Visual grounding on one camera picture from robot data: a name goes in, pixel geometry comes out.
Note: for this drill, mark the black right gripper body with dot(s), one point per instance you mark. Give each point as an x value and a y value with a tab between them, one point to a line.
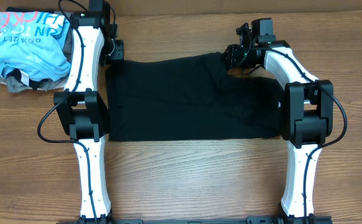
241	56

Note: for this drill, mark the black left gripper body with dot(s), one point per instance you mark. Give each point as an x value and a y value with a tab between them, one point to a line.
118	52

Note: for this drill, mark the black polo shirt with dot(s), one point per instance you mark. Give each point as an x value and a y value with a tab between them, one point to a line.
192	98

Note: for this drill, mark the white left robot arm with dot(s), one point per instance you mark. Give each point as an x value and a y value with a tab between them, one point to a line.
82	111

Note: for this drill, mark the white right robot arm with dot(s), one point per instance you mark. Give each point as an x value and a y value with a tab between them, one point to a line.
306	115

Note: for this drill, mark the light blue printed t-shirt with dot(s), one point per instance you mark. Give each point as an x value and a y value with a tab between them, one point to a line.
33	43

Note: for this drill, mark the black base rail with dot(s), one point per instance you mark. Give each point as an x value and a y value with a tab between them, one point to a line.
193	221

